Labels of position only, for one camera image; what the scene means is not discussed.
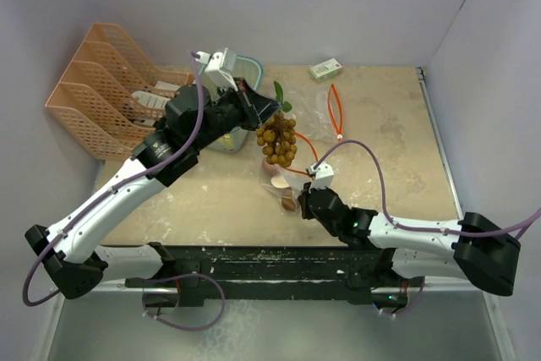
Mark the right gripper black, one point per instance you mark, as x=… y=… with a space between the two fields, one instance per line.
x=304 y=194

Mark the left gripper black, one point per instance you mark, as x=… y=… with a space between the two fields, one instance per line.
x=254 y=107

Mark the clear bag of mushrooms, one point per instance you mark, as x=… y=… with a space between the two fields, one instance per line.
x=296 y=179

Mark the brown longan fruit cluster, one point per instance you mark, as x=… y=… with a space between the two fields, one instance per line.
x=277 y=136

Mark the clear zip bag red seal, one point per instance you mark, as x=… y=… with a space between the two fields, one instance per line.
x=318 y=112

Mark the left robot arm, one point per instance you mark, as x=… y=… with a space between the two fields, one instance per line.
x=71 y=251

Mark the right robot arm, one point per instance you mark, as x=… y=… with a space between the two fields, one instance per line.
x=473 y=248

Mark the brown fake mushroom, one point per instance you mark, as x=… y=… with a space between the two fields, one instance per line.
x=289 y=204

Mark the beige fake mushroom slice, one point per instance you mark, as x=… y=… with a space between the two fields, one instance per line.
x=279 y=182

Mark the pink fake mushroom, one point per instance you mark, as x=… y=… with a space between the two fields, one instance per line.
x=270 y=169

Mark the small green white box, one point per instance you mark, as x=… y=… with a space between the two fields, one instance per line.
x=325 y=70

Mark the white papers in organizer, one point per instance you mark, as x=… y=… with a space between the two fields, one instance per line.
x=147 y=99

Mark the orange mesh file organizer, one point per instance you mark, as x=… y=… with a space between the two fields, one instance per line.
x=95 y=99

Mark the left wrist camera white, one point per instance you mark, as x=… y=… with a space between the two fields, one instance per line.
x=219 y=68

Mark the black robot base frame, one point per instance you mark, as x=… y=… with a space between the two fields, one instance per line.
x=320 y=273

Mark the aluminium rail frame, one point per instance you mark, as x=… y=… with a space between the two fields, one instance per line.
x=491 y=302

